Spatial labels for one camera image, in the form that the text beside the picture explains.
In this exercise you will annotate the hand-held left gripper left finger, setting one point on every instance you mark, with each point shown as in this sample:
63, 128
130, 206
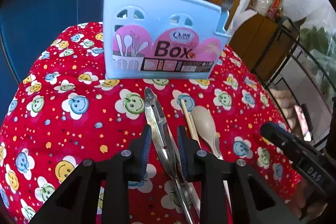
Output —
145, 151

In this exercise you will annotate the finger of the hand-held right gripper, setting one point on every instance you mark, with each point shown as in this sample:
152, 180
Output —
275, 133

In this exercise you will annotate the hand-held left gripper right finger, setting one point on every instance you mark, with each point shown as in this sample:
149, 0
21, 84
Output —
182, 154

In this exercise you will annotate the metal tongs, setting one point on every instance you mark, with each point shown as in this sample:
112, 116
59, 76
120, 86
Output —
157, 132

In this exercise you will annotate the wooden chopstick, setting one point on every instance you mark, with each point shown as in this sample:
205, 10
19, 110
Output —
189, 123

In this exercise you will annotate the beige plastic spoon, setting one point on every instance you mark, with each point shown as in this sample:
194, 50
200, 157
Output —
206, 121

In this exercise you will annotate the light blue utensil holder box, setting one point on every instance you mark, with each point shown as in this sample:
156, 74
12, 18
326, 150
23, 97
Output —
110, 29

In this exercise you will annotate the person's right hand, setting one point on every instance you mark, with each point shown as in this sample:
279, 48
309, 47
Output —
307, 204

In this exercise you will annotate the smartphone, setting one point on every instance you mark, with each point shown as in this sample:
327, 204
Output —
302, 119

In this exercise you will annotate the red smiley flower tablecloth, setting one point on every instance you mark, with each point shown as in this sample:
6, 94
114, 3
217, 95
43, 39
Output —
78, 121

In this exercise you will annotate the bag of green vegetables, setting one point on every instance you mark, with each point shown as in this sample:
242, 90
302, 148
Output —
321, 56

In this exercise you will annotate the wooden floor cabinet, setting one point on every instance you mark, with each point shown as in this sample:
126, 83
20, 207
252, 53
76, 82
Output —
260, 40

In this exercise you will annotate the red bottle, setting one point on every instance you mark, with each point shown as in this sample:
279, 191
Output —
274, 7

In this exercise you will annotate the blue kitchen counter cabinet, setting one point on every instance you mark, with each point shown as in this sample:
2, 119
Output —
39, 16

